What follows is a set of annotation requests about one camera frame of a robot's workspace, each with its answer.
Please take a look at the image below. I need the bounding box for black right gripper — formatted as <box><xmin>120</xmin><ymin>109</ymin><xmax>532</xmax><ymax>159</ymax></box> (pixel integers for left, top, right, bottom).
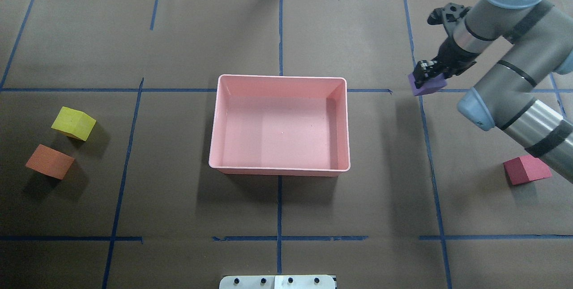
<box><xmin>413</xmin><ymin>38</ymin><xmax>477</xmax><ymax>89</ymax></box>

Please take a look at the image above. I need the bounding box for purple foam block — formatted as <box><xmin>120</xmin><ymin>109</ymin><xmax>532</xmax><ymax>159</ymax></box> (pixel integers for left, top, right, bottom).
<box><xmin>407</xmin><ymin>73</ymin><xmax>447</xmax><ymax>97</ymax></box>

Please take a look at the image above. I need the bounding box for yellow foam block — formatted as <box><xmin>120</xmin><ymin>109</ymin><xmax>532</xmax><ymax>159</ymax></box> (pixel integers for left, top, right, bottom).
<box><xmin>51</xmin><ymin>107</ymin><xmax>97</xmax><ymax>141</ymax></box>

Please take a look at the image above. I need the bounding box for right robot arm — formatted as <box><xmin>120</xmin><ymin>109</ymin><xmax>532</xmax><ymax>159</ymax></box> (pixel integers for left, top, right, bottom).
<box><xmin>408</xmin><ymin>0</ymin><xmax>573</xmax><ymax>181</ymax></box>

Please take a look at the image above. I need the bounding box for pink plastic bin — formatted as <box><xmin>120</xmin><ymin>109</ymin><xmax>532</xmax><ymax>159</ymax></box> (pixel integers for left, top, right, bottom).
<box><xmin>209</xmin><ymin>74</ymin><xmax>351</xmax><ymax>177</ymax></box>

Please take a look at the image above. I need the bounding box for red foam block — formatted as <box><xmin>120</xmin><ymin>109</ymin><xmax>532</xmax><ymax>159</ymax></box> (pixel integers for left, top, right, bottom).
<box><xmin>503</xmin><ymin>155</ymin><xmax>552</xmax><ymax>186</ymax></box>

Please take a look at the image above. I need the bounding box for orange foam block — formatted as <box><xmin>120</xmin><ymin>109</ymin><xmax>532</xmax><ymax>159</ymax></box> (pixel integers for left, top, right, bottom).
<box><xmin>25</xmin><ymin>144</ymin><xmax>74</xmax><ymax>180</ymax></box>

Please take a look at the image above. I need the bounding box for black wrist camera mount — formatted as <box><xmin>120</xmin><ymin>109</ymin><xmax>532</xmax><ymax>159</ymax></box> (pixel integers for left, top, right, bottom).
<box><xmin>427</xmin><ymin>2</ymin><xmax>471</xmax><ymax>37</ymax></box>

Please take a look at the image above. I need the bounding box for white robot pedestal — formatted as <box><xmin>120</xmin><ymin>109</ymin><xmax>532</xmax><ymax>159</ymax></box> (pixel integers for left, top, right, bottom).
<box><xmin>219</xmin><ymin>274</ymin><xmax>338</xmax><ymax>289</ymax></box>

